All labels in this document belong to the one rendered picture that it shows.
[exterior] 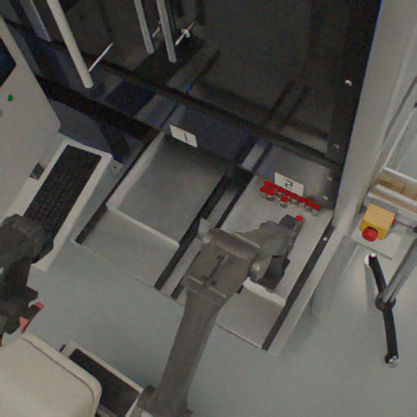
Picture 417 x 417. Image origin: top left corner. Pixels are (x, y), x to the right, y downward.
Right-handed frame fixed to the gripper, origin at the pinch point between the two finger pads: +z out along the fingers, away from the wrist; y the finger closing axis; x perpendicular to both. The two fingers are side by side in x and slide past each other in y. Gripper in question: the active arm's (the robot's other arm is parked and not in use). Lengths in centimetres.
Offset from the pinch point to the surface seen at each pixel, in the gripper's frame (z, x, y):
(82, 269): 92, 92, 8
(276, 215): 0.4, 8.7, 21.6
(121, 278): 91, 74, 13
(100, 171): 10, 69, 13
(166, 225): 3.5, 35.3, 3.6
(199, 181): 0.7, 34.4, 20.8
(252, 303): 5.0, 1.8, -4.5
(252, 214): 1.0, 15.0, 18.5
